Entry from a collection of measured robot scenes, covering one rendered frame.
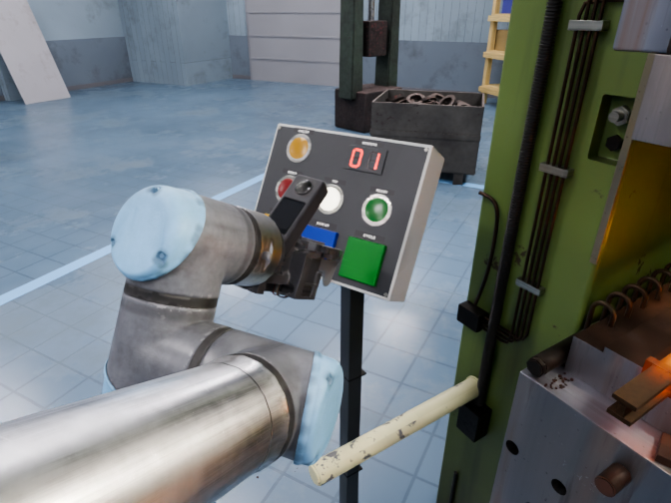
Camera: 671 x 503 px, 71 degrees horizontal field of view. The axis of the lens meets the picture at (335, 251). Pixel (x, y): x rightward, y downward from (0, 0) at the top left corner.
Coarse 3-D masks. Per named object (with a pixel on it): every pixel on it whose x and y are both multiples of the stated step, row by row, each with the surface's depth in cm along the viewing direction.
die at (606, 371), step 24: (624, 312) 74; (648, 312) 74; (576, 336) 69; (600, 336) 69; (624, 336) 67; (648, 336) 67; (576, 360) 70; (600, 360) 67; (624, 360) 63; (600, 384) 67; (624, 384) 64
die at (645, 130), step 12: (660, 60) 51; (660, 72) 52; (648, 84) 53; (660, 84) 52; (648, 96) 53; (660, 96) 52; (648, 108) 53; (660, 108) 52; (636, 120) 55; (648, 120) 54; (660, 120) 53; (636, 132) 55; (648, 132) 54; (660, 132) 53; (660, 144) 53
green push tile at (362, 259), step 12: (348, 240) 85; (360, 240) 84; (348, 252) 85; (360, 252) 84; (372, 252) 83; (384, 252) 82; (348, 264) 85; (360, 264) 83; (372, 264) 82; (348, 276) 84; (360, 276) 83; (372, 276) 82
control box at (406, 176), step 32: (288, 128) 95; (288, 160) 94; (320, 160) 91; (352, 160) 87; (384, 160) 84; (416, 160) 81; (352, 192) 87; (384, 192) 84; (416, 192) 81; (320, 224) 89; (352, 224) 86; (384, 224) 83; (416, 224) 83; (384, 256) 82; (416, 256) 87; (352, 288) 85; (384, 288) 82
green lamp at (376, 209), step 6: (378, 198) 84; (366, 204) 85; (372, 204) 84; (378, 204) 84; (384, 204) 83; (366, 210) 85; (372, 210) 84; (378, 210) 83; (384, 210) 83; (366, 216) 84; (372, 216) 84; (378, 216) 83; (384, 216) 83
